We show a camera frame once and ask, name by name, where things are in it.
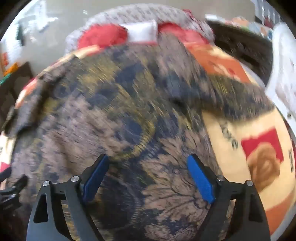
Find white pillow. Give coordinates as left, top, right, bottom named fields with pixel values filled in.
left=119, top=20, right=159, bottom=45

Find floral patterned brown garment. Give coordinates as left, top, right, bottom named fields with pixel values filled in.
left=5, top=35, right=275, bottom=241

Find grey floral pillow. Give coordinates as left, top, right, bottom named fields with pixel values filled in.
left=65, top=5, right=215, bottom=54

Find colourful clutter pile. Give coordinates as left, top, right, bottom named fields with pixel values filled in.
left=206, top=14, right=273, bottom=35

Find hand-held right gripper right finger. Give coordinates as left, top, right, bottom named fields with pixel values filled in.
left=187, top=153, right=271, bottom=241

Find white cloth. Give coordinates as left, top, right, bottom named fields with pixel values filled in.
left=264, top=22, right=296, bottom=121

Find dark wooden headboard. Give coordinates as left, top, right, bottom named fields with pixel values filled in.
left=206, top=20, right=274, bottom=86

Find red heart cushion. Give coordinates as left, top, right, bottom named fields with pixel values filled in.
left=158, top=22, right=210, bottom=45
left=77, top=23, right=129, bottom=50

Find printed orange and cream blanket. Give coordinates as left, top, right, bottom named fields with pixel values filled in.
left=0, top=44, right=296, bottom=237

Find dark wooden cabinet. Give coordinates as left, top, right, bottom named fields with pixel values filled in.
left=0, top=61, right=35, bottom=130

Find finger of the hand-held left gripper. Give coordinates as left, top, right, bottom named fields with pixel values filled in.
left=0, top=175, right=28, bottom=204
left=0, top=167, right=12, bottom=180

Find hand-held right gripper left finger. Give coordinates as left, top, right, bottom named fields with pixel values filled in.
left=26, top=153, right=110, bottom=241

